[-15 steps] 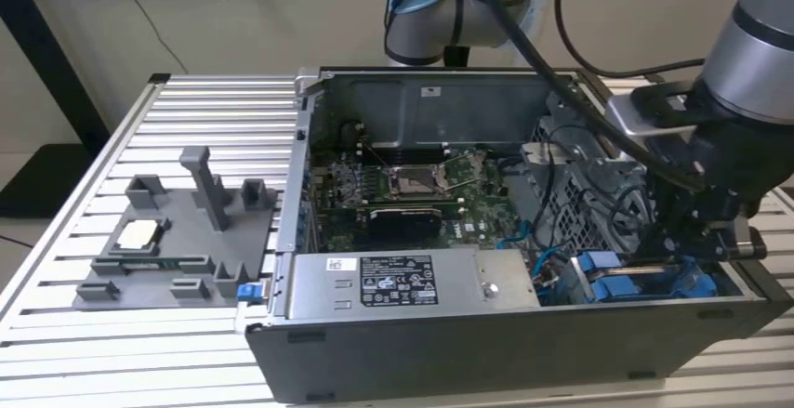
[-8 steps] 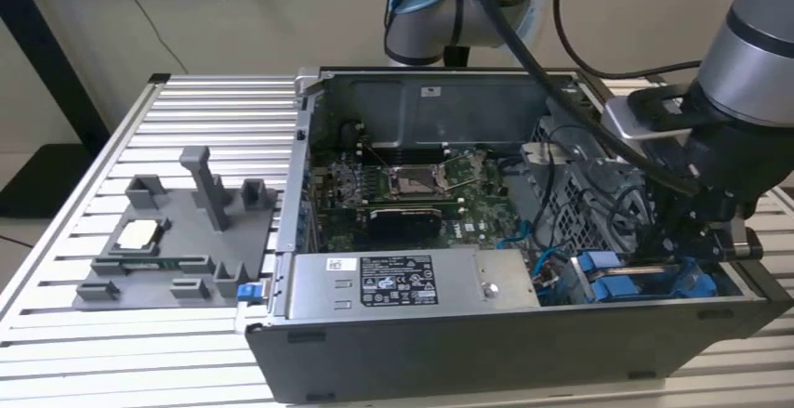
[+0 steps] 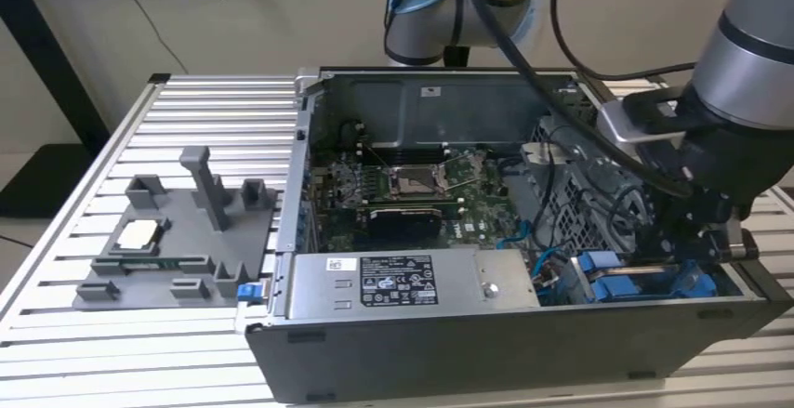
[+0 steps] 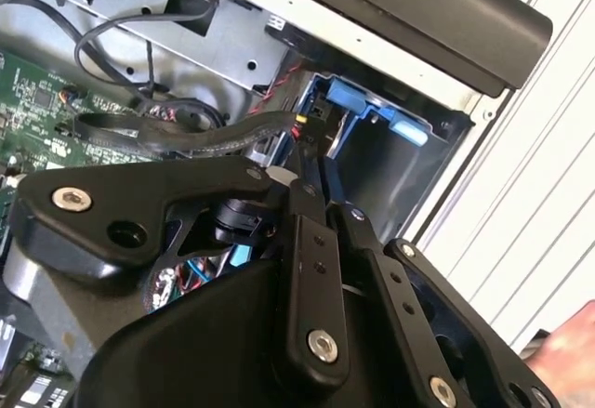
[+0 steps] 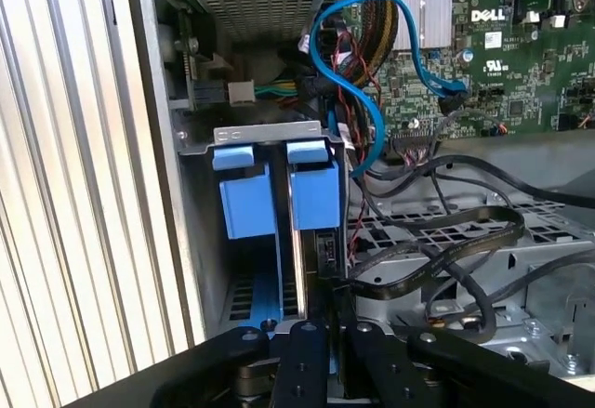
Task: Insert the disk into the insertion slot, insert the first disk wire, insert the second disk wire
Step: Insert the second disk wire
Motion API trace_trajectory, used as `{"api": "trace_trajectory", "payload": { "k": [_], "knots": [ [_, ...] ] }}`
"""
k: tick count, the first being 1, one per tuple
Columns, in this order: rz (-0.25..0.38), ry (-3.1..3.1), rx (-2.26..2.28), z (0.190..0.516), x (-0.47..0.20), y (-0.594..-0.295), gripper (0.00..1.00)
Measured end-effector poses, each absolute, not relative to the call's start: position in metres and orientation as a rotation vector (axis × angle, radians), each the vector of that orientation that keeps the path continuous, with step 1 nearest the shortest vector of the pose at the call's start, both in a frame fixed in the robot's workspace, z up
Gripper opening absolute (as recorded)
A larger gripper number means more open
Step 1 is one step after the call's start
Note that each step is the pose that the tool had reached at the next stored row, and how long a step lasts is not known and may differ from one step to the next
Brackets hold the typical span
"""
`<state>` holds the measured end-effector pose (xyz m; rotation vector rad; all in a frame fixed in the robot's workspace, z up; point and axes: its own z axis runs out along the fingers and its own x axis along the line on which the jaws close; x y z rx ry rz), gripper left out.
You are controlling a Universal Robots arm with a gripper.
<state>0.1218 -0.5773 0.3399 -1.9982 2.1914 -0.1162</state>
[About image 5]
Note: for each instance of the green Dell motherboard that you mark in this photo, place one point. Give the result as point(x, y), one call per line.
point(511, 78)

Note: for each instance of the black grey PC case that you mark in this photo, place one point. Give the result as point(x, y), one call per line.
point(158, 148)

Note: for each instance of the metal drive cage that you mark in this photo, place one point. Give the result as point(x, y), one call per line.
point(548, 250)

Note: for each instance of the metal disk bay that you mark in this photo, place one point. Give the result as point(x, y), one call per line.
point(195, 194)

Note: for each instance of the silver chipset heatsink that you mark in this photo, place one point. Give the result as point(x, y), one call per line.
point(432, 17)

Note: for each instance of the white plastic connector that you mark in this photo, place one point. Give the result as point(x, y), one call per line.
point(241, 91)

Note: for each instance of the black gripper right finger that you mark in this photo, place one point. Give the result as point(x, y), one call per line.
point(488, 371)

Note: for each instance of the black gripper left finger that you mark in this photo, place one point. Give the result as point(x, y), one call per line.
point(186, 371)

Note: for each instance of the hard disk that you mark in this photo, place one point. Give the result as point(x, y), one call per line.
point(316, 194)

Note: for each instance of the blue disk carrier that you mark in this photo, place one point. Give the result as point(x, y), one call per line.
point(246, 203)

